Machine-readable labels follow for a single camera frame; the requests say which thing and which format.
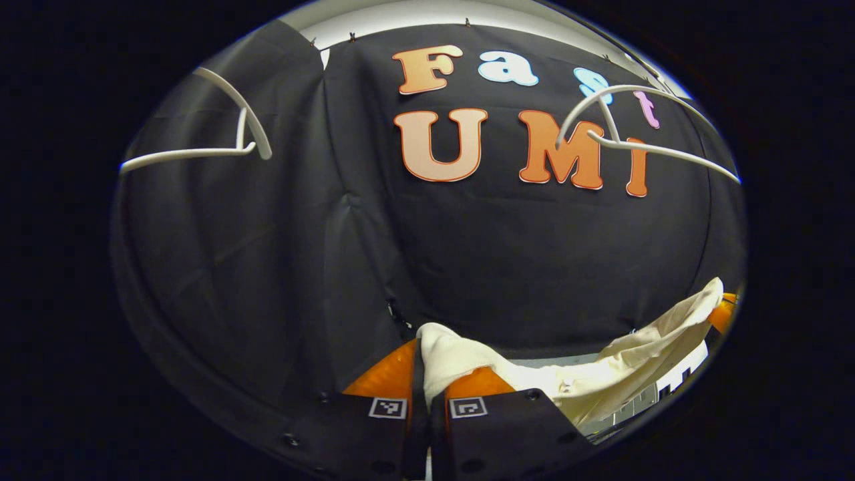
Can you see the black backdrop cloth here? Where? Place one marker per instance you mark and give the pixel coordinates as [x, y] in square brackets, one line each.
[501, 254]

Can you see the cream short-sleeved shirt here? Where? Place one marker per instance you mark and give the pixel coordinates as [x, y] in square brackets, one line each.
[461, 354]

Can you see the white plastic hanger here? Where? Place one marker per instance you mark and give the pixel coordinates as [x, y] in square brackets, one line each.
[668, 152]
[194, 153]

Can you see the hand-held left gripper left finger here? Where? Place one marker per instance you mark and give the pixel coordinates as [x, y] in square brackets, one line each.
[419, 427]

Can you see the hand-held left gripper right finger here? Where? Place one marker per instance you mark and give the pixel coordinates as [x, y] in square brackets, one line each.
[437, 441]

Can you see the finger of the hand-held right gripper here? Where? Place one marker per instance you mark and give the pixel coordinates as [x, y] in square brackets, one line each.
[725, 314]

